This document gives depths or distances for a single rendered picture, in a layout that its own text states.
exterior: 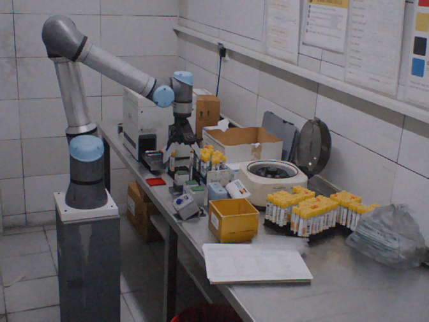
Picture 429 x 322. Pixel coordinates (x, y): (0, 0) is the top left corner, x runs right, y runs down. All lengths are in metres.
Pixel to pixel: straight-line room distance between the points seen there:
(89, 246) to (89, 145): 0.36
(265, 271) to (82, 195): 0.71
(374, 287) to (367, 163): 0.55
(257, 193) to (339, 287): 0.56
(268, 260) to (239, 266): 0.10
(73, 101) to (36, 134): 1.76
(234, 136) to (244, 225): 0.86
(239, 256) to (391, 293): 0.46
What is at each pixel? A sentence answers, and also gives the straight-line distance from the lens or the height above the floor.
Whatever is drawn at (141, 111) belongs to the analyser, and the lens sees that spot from 2.52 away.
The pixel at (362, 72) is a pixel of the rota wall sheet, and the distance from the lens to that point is 2.12.
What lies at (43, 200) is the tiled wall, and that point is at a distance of 4.00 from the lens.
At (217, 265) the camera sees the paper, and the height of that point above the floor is 0.89.
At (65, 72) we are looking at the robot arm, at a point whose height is 1.35.
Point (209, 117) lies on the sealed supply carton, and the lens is 3.04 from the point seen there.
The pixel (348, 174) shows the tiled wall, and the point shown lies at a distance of 2.23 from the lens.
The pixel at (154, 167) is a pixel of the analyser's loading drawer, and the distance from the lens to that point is 2.42.
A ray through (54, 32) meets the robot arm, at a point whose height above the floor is 1.50.
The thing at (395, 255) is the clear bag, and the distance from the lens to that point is 1.86.
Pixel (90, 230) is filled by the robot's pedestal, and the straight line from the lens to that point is 2.05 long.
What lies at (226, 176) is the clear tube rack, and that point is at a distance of 2.33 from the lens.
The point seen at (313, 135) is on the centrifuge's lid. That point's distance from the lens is 2.33.
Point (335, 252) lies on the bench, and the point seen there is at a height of 0.87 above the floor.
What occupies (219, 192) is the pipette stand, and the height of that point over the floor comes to 0.97.
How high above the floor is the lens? 1.74
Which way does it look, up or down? 19 degrees down
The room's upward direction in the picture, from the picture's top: 3 degrees clockwise
